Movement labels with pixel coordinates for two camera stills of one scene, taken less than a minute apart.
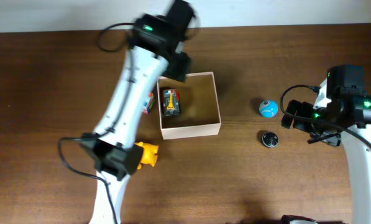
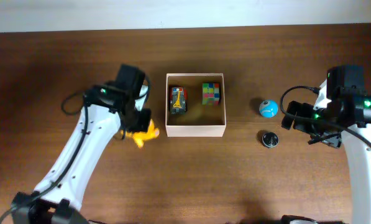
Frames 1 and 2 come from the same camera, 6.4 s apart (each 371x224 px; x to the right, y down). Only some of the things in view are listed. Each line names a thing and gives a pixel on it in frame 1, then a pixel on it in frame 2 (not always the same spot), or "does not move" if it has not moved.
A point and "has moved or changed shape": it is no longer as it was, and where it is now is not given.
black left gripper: [181, 76] → [146, 117]
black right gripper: [302, 107] does not move
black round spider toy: [270, 139] does not move
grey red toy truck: [171, 101] → [179, 96]
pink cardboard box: [199, 114] has moved or changed shape
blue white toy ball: [268, 108] does not move
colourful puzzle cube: [150, 104] → [210, 93]
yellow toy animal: [149, 154] → [139, 137]
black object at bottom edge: [287, 219] does not move
